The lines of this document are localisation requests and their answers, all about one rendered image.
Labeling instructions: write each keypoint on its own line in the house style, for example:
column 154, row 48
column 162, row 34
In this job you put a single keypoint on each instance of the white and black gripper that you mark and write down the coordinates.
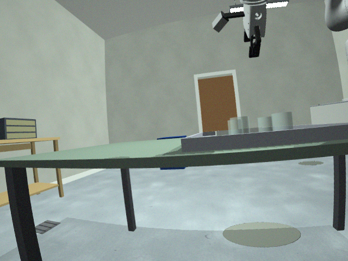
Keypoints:
column 254, row 24

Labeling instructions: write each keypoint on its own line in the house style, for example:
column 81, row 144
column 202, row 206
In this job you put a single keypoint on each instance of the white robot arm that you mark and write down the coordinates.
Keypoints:
column 336, row 18

